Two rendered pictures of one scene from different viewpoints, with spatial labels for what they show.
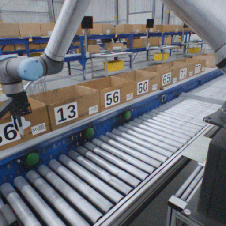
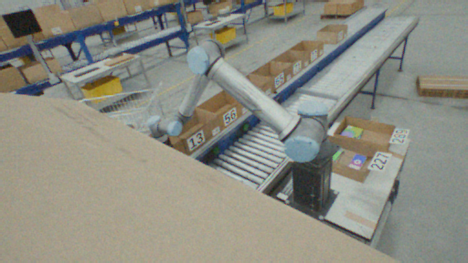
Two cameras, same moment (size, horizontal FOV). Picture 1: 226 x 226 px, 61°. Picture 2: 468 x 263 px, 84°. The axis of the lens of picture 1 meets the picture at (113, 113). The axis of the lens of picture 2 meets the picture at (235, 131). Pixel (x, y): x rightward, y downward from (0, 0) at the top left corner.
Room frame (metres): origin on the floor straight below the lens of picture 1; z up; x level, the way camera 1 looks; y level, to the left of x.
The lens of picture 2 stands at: (-0.56, -0.06, 2.10)
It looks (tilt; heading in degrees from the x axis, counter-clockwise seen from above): 34 degrees down; 1
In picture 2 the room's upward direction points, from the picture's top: 10 degrees counter-clockwise
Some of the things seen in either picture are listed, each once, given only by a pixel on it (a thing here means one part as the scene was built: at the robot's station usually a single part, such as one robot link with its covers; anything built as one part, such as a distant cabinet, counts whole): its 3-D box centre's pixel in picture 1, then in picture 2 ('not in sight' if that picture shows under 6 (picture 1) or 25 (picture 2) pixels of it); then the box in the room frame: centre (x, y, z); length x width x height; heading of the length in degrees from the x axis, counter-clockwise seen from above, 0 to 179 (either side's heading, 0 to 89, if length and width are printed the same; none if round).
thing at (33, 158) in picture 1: (32, 159); not in sight; (0.86, 0.44, 0.81); 0.07 x 0.01 x 0.07; 135
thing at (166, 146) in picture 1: (145, 139); (261, 148); (1.18, -0.22, 0.72); 0.52 x 0.05 x 0.05; 45
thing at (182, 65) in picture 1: (175, 70); (290, 63); (2.39, -0.78, 0.96); 0.39 x 0.29 x 0.17; 135
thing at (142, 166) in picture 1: (120, 155); (242, 166); (1.00, -0.03, 0.72); 0.52 x 0.05 x 0.05; 45
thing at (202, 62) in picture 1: (189, 66); (305, 52); (2.67, -1.05, 0.96); 0.39 x 0.29 x 0.17; 136
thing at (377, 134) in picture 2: not in sight; (364, 134); (1.04, -1.01, 0.80); 0.38 x 0.28 x 0.10; 48
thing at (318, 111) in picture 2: not in sight; (312, 120); (0.55, -0.43, 1.35); 0.17 x 0.15 x 0.18; 150
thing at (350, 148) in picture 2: not in sight; (343, 156); (0.84, -0.76, 0.80); 0.38 x 0.28 x 0.10; 45
